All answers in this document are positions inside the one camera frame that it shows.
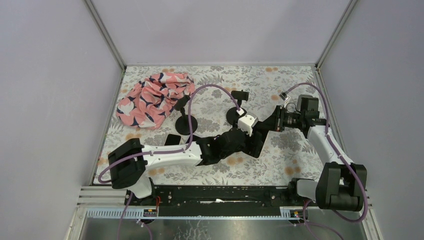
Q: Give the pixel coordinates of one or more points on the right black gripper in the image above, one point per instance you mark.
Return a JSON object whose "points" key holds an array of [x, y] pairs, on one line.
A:
{"points": [[275, 122]]}

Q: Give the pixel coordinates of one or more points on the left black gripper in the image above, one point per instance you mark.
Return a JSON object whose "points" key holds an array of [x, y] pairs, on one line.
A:
{"points": [[241, 139]]}

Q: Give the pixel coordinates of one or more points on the black phone stand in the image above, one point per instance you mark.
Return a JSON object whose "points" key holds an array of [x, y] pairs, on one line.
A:
{"points": [[231, 115], [182, 123]]}

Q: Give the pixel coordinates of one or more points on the phone with purple case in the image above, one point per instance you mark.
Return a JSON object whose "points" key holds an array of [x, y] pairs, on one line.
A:
{"points": [[172, 139]]}

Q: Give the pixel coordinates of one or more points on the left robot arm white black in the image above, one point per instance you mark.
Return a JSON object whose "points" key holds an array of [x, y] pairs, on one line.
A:
{"points": [[129, 162]]}

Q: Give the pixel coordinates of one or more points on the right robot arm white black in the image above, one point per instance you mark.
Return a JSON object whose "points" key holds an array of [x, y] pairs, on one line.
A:
{"points": [[341, 185]]}

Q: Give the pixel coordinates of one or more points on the floral patterned table mat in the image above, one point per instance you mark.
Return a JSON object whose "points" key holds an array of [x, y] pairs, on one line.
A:
{"points": [[285, 155]]}

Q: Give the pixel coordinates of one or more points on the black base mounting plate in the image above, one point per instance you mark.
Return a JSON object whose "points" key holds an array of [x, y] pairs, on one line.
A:
{"points": [[218, 201]]}

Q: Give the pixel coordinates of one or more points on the pink floral crumpled cloth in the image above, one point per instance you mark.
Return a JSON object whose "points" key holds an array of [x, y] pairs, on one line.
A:
{"points": [[153, 99]]}

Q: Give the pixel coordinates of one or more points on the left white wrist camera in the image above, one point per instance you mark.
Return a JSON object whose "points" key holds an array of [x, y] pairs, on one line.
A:
{"points": [[247, 122]]}

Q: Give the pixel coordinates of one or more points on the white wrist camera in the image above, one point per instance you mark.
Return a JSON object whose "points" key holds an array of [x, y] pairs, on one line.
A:
{"points": [[285, 97], [247, 122]]}

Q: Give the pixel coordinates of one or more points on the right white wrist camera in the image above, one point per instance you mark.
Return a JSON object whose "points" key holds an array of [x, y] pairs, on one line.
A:
{"points": [[285, 97]]}

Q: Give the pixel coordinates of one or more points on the aluminium frame rail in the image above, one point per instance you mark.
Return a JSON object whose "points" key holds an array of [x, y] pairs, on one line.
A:
{"points": [[106, 196]]}

